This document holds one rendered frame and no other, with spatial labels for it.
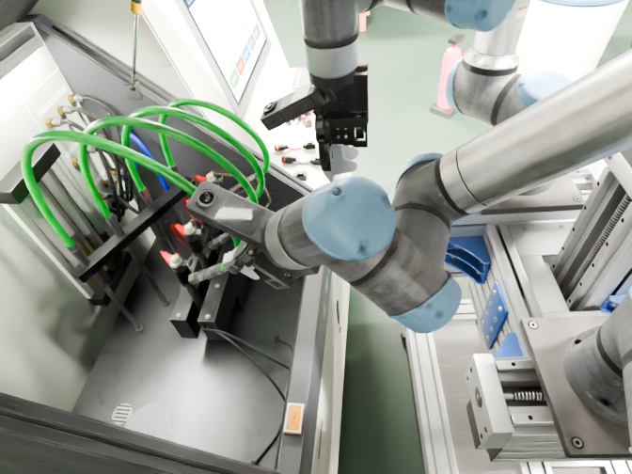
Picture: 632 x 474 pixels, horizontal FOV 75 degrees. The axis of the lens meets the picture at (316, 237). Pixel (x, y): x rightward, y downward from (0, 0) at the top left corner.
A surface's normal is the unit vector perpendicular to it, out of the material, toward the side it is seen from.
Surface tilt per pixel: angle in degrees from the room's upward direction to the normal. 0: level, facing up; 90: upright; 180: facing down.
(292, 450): 0
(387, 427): 0
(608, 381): 73
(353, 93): 90
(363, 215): 45
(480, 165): 60
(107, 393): 0
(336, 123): 90
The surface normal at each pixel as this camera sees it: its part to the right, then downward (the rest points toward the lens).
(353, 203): 0.47, -0.14
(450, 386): -0.09, -0.66
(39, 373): 0.99, 0.02
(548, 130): -0.75, 0.09
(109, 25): -0.11, 0.75
